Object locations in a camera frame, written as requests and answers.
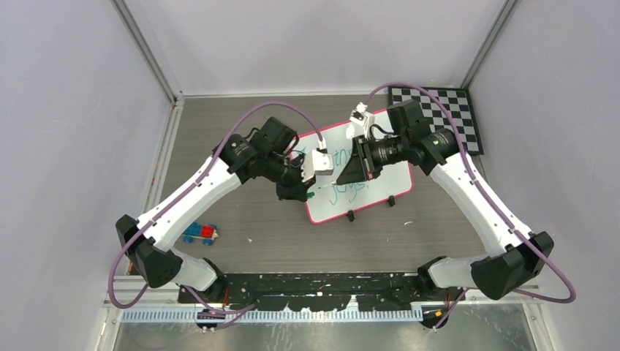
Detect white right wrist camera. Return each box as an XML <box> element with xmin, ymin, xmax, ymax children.
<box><xmin>349</xmin><ymin>102</ymin><xmax>375</xmax><ymax>139</ymax></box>

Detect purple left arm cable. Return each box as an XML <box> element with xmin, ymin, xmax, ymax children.
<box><xmin>107</xmin><ymin>101</ymin><xmax>326</xmax><ymax>331</ymax></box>

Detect black white chessboard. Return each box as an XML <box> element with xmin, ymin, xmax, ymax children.
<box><xmin>387</xmin><ymin>86</ymin><xmax>484</xmax><ymax>155</ymax></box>

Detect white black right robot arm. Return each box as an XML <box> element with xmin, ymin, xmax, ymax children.
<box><xmin>336</xmin><ymin>100</ymin><xmax>554</xmax><ymax>301</ymax></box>

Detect blue red toy car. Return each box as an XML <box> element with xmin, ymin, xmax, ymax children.
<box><xmin>182</xmin><ymin>222</ymin><xmax>219</xmax><ymax>246</ymax></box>

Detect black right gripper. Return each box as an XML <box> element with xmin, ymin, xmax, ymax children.
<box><xmin>338</xmin><ymin>133</ymin><xmax>409</xmax><ymax>185</ymax></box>

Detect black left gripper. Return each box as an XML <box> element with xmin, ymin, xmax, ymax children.
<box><xmin>263</xmin><ymin>152</ymin><xmax>317</xmax><ymax>202</ymax></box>

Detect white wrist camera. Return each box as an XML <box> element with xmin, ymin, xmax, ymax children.
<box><xmin>301</xmin><ymin>139</ymin><xmax>335</xmax><ymax>183</ymax></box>
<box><xmin>349</xmin><ymin>102</ymin><xmax>375</xmax><ymax>139</ymax></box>

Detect pink framed whiteboard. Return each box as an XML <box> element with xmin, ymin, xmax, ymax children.
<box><xmin>305</xmin><ymin>121</ymin><xmax>414</xmax><ymax>224</ymax></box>

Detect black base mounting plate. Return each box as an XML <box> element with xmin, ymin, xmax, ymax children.
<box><xmin>198</xmin><ymin>273</ymin><xmax>462</xmax><ymax>312</ymax></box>

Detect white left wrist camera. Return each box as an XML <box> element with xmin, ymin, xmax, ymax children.
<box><xmin>301</xmin><ymin>139</ymin><xmax>335</xmax><ymax>183</ymax></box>

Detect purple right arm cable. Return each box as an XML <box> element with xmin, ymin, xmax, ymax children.
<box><xmin>363</xmin><ymin>81</ymin><xmax>578</xmax><ymax>331</ymax></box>

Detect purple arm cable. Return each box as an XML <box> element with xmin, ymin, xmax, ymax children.
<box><xmin>107</xmin><ymin>101</ymin><xmax>326</xmax><ymax>331</ymax></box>
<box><xmin>363</xmin><ymin>81</ymin><xmax>578</xmax><ymax>331</ymax></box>

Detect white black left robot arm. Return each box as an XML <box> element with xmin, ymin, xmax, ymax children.
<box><xmin>115</xmin><ymin>117</ymin><xmax>315</xmax><ymax>303</ymax></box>

